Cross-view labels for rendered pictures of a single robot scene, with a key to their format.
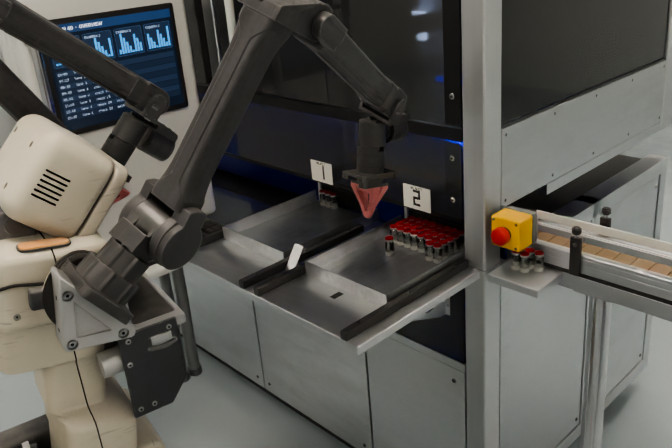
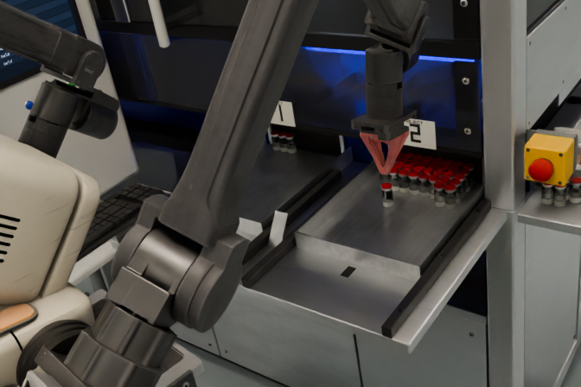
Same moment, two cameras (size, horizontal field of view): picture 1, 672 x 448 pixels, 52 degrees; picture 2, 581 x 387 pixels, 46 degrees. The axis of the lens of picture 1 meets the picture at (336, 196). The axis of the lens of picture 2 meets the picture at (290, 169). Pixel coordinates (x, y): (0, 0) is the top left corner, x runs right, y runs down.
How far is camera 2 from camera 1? 0.44 m
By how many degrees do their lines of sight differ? 10
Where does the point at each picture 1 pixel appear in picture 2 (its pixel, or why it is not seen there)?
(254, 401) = (208, 370)
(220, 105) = (261, 72)
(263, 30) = not seen: outside the picture
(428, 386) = (437, 342)
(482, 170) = (510, 91)
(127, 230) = (136, 288)
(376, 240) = (362, 187)
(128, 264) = (150, 344)
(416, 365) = not seen: hidden behind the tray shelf
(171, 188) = (194, 212)
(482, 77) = not seen: outside the picture
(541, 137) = (556, 39)
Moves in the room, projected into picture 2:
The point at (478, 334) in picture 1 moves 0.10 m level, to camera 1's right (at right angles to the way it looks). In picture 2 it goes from (505, 282) to (550, 269)
